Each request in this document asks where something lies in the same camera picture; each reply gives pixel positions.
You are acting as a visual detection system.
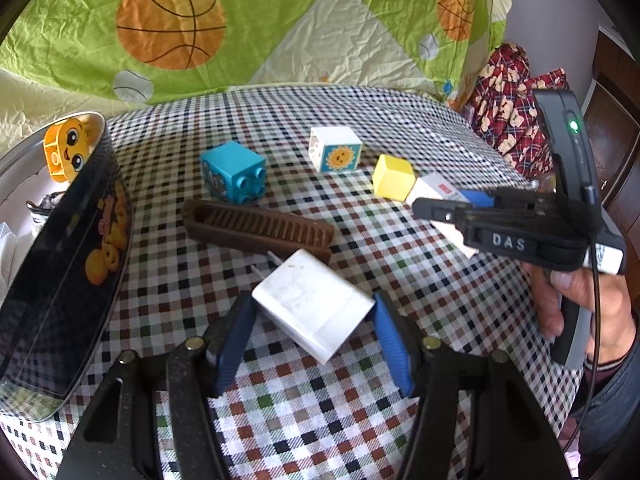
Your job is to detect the white cardboard box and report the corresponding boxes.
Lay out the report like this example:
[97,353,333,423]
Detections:
[404,171,481,260]

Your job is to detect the yellow cube block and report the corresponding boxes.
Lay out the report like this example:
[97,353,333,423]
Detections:
[372,154,416,202]

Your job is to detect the white charger adapter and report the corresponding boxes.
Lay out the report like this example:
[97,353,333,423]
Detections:
[252,249,374,365]

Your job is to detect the brown plastic comb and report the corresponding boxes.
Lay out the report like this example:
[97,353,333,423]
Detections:
[181,200,334,263]

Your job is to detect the yellow face toy brick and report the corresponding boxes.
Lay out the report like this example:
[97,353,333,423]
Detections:
[43,117,98,183]

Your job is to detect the person's right hand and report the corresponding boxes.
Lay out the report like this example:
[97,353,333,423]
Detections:
[522,263,637,364]

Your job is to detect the red patterned cloth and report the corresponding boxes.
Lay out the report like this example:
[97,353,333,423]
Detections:
[449,42,570,180]

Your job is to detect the round black cookie tin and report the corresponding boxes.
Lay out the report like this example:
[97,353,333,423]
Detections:
[1,112,134,422]

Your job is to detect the white sun toy brick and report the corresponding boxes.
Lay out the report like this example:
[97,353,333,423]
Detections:
[308,126,363,174]

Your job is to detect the teal bear toy brick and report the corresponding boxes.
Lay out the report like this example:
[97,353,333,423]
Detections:
[200,141,267,205]

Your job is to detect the checkered tablecloth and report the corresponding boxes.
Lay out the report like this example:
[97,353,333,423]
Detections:
[0,83,586,480]

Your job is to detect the green basketball bedsheet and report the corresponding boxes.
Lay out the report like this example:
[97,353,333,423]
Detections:
[1,0,512,148]

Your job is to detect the black cable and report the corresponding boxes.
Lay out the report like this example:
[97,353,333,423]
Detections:
[564,238,603,453]

